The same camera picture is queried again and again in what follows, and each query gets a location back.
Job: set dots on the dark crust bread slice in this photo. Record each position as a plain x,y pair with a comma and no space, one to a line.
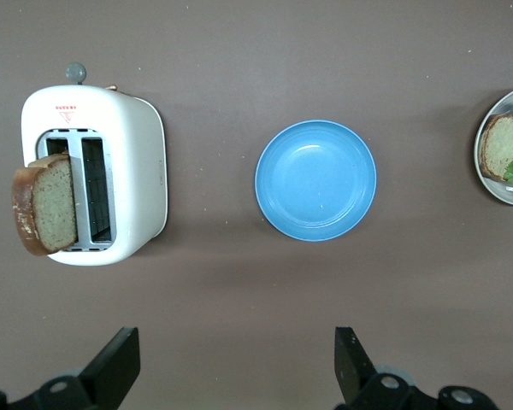
53,209

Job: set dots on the blue plate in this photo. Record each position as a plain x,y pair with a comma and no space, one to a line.
316,181

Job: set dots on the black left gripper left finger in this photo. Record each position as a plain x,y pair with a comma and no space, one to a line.
111,371

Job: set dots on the light crust bread slice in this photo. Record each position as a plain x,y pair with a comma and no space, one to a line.
502,143

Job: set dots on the beige plate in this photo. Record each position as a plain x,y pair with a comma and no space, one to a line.
500,194

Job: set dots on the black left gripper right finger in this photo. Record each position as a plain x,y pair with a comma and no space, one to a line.
352,371

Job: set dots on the white two-slot toaster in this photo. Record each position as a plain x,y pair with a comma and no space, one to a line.
137,171

